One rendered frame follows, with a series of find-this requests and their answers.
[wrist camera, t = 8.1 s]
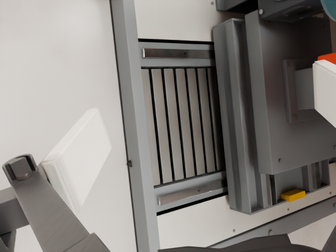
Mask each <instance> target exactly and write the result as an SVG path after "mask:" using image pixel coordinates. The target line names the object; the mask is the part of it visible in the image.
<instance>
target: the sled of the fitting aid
mask: <svg viewBox="0 0 336 252"><path fill-rule="evenodd" d="M212 29H213V41H214V51H215V62H216V72H217V83H218V93H219V104H220V114H221V125H222V135H223V145H224V156H225V166H226V177H227V187H228V198H229V207H230V210H234V211H237V212H240V213H243V214H246V215H250V216H251V215H253V214H256V213H259V212H262V211H264V210H267V209H270V208H272V207H275V206H278V205H280V204H283V203H286V202H293V201H296V200H298V199H301V198H304V197H305V196H306V195H308V194H310V193H313V192H316V191H318V190H321V189H324V188H327V187H329V186H331V181H330V169H329V159H325V160H322V161H318V162H315V163H311V164H308V165H304V166H301V167H297V168H294V169H290V170H287V171H283V172H280V173H276V174H273V175H272V174H265V173H259V165H258V154H257V143H256V132H255V121H254V110H253V99H252V88H251V77H250V66H249V55H248V44H247V33H246V22H245V19H238V18H231V19H228V20H226V21H224V22H222V23H220V24H218V25H215V26H213V27H212Z"/></svg>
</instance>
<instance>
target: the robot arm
mask: <svg viewBox="0 0 336 252"><path fill-rule="evenodd" d="M312 66H313V87H314V107H315V110H317V111H318V112H319V113H320V114H321V115H322V116H323V117H324V118H325V119H326V120H328V121H329V122H330V123H331V124H332V125H333V126H334V127H335V128H336V65H335V64H333V63H331V62H329V61H327V60H325V59H323V60H319V61H315V62H314V63H313V64H312ZM112 147H113V144H112V141H111V138H110V135H109V132H108V129H107V126H106V123H105V120H104V117H103V114H102V111H101V108H100V107H98V106H93V107H90V108H89V109H88V110H87V111H86V112H85V114H84V115H83V116H82V117H81V118H80V119H79V120H78V121H77V123H76V124H75V125H74V126H73V127H72V128H71V129H70V130H69V131H68V133H67V134H66V135H65V136H64V137H63V138H62V139H61V140H60V142H59V143H58V144H57V145H56V146H55V147H54V148H53V149H52V151H50V152H49V153H48V154H47V155H46V157H45V158H44V159H43V160H42V161H41V162H40V163H39V164H38V166H37V164H36V162H35V160H34V158H33V156H32V154H30V153H27V154H22V155H19V156H16V157H14V158H12V159H10V160H8V161H7V162H5V163H4V164H3V165H2V169H3V171H4V173H5V175H6V177H7V179H8V181H9V183H10V185H11V187H8V188H5V189H2V190H0V252H14V251H15V243H16V234H17V229H19V228H22V227H25V226H28V225H30V226H31V228H32V230H33V232H34V235H35V237H36V239H37V241H38V243H39V245H40V247H41V249H42V251H43V252H111V251H110V250H109V249H108V248H107V246H106V245H105V244H104V243H103V242H102V240H101V239H100V238H99V237H98V236H97V234H95V233H94V232H93V233H91V234H90V233H89V232H88V231H87V229H86V228H85V227H84V226H83V224H82V223H81V222H80V221H79V219H78V218H77V217H76V216H75V215H78V213H79V211H80V209H81V207H82V205H83V203H84V201H85V199H86V197H87V196H88V194H89V192H90V190H91V188H92V186H93V184H94V182H95V180H96V178H97V176H98V174H99V172H100V170H101V168H102V166H103V164H104V162H105V160H106V158H107V157H108V155H109V153H110V151H111V149H112ZM157 252H336V225H335V227H334V229H333V231H332V232H331V234H330V236H329V238H328V239H327V241H326V243H325V245H324V247H323V248H322V250H319V249H316V248H313V247H309V246H306V245H300V244H292V243H291V241H290V239H289V236H288V234H287V233H285V234H277V235H269V236H261V237H254V238H251V239H248V240H245V241H242V242H239V243H236V244H233V245H230V246H227V247H224V248H210V247H198V246H182V247H174V248H166V249H158V250H157Z"/></svg>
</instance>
